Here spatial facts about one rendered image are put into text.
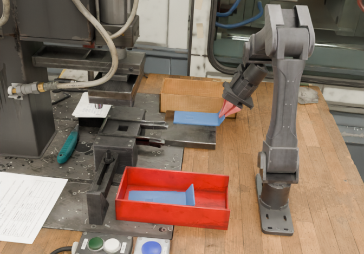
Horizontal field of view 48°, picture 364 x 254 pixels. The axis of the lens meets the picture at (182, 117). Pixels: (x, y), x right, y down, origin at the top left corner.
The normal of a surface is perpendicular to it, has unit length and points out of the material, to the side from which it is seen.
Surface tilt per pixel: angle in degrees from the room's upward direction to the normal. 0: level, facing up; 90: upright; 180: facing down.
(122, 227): 0
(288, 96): 70
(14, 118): 90
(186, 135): 0
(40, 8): 90
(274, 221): 0
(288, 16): 52
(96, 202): 90
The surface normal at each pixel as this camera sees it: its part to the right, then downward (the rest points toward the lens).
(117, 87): 0.04, -0.86
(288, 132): 0.04, 0.20
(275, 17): 0.05, -0.55
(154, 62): -0.14, 0.51
